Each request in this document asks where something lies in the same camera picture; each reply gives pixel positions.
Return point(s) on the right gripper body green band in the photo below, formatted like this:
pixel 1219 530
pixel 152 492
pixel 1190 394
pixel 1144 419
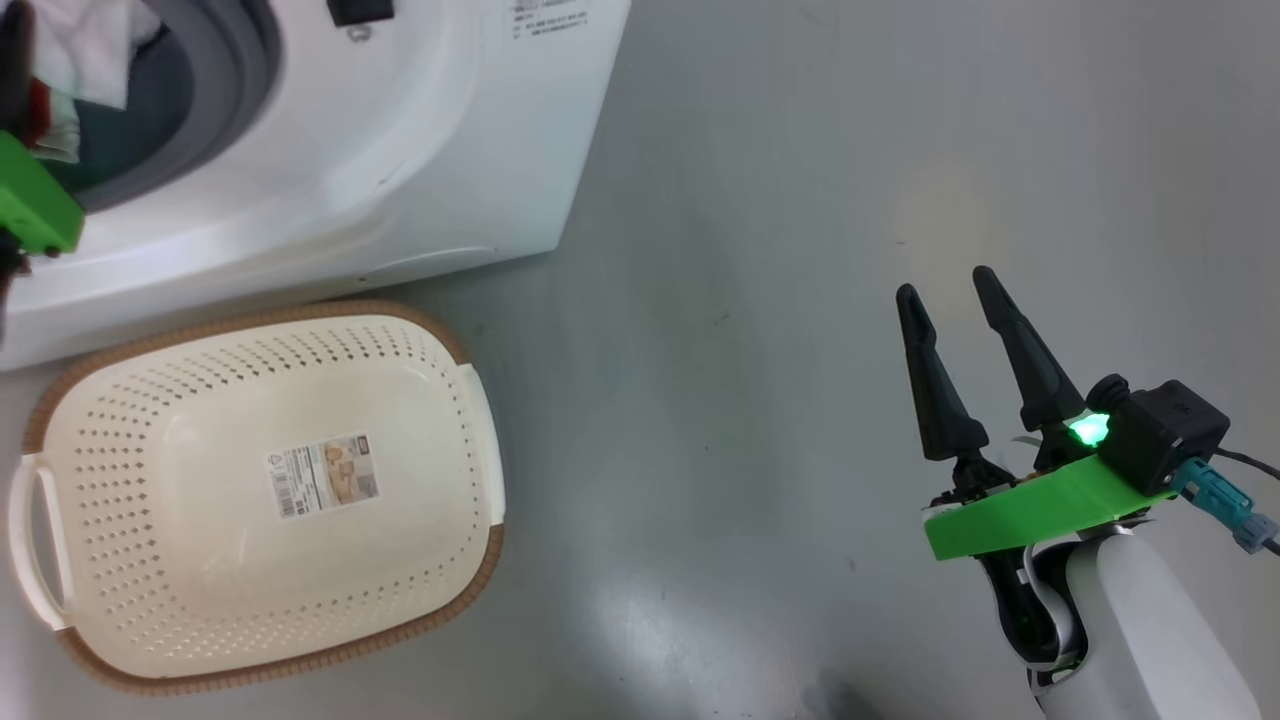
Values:
pixel 1030 505

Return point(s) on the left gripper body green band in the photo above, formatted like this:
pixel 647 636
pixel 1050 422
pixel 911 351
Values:
pixel 35 205

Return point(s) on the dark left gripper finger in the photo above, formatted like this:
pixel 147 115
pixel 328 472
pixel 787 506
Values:
pixel 14 60

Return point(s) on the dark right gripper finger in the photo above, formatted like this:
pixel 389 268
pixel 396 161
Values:
pixel 935 390
pixel 1030 365

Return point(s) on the red basketball jersey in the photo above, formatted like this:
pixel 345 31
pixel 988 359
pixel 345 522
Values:
pixel 50 125

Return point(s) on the white cloth garment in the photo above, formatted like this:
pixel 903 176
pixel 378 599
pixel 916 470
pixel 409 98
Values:
pixel 95 45

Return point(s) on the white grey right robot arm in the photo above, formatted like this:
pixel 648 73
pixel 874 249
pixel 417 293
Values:
pixel 1140 620

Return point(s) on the white front-load washing machine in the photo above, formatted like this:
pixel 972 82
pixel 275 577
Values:
pixel 400 150

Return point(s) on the cream laundry basket brown rim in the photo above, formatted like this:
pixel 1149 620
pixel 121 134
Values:
pixel 250 560

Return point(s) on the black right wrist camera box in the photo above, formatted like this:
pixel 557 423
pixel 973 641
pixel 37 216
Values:
pixel 1165 430

